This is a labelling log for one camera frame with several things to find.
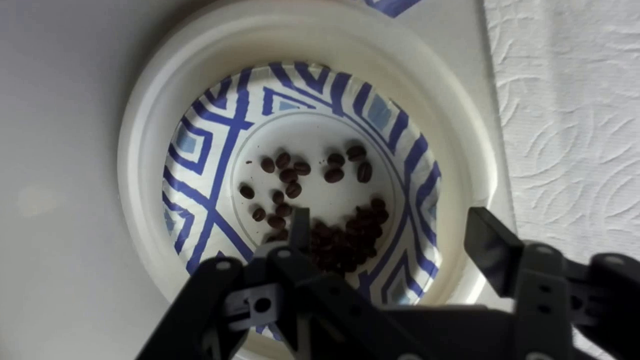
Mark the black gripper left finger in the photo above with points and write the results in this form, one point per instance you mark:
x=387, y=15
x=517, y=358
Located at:
x=299, y=232

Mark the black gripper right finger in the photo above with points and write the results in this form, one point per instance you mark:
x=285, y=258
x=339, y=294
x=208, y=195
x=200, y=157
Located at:
x=495, y=248

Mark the small blue patterned paper bowl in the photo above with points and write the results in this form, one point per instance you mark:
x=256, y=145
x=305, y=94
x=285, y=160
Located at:
x=270, y=139

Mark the white paper plate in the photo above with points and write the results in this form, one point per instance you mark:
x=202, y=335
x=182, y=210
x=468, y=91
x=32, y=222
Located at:
x=395, y=58

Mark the dark coffee beans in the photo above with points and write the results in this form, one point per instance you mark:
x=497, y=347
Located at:
x=349, y=210

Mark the folded white paper towel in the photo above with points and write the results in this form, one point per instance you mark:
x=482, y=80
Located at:
x=568, y=97

